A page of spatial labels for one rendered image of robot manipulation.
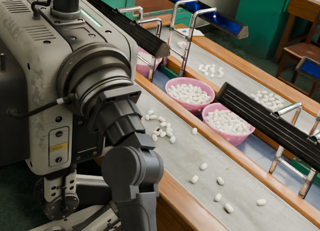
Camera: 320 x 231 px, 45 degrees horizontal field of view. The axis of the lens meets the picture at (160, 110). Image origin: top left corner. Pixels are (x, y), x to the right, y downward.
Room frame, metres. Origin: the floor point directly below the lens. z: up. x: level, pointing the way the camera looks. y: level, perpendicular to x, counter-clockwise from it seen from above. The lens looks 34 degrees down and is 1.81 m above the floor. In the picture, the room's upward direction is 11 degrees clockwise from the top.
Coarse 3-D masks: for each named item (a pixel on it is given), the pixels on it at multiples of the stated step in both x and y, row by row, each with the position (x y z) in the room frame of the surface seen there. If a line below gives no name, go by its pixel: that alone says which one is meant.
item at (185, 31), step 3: (180, 30) 2.57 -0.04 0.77; (183, 30) 2.56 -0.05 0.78; (186, 30) 2.59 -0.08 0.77; (195, 30) 2.62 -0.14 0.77; (198, 30) 2.64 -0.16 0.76; (183, 33) 2.53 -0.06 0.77; (186, 33) 2.53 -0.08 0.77; (195, 33) 2.57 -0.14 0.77; (198, 33) 2.58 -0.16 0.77; (201, 33) 2.59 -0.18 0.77
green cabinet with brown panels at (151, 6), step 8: (104, 0) 2.25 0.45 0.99; (112, 0) 2.29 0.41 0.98; (120, 0) 2.34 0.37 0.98; (128, 0) 2.37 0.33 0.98; (136, 0) 2.43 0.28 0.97; (144, 0) 2.48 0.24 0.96; (152, 0) 2.53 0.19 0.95; (160, 0) 2.58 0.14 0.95; (168, 0) 2.63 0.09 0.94; (144, 8) 2.49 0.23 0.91; (152, 8) 2.54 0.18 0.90; (160, 8) 2.59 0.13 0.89; (168, 8) 2.64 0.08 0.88; (128, 16) 2.38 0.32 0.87; (136, 16) 2.43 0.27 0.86
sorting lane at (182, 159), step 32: (160, 128) 1.44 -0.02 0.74; (192, 128) 1.48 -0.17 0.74; (192, 160) 1.26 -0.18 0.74; (224, 160) 1.30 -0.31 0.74; (192, 192) 1.07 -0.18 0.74; (224, 192) 1.10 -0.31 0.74; (256, 192) 1.14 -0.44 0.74; (224, 224) 0.95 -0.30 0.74; (256, 224) 0.97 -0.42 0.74; (288, 224) 1.00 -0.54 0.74
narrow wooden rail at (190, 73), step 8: (168, 56) 2.14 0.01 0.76; (160, 64) 2.15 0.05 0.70; (168, 64) 2.10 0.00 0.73; (176, 64) 2.06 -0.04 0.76; (176, 72) 2.05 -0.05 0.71; (184, 72) 2.01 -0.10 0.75; (192, 72) 1.99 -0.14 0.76; (200, 80) 1.92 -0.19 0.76; (208, 80) 1.93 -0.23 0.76; (216, 88) 1.86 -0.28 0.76; (256, 136) 1.61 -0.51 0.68; (264, 136) 1.58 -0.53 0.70; (272, 144) 1.55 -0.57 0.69; (288, 152) 1.48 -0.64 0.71
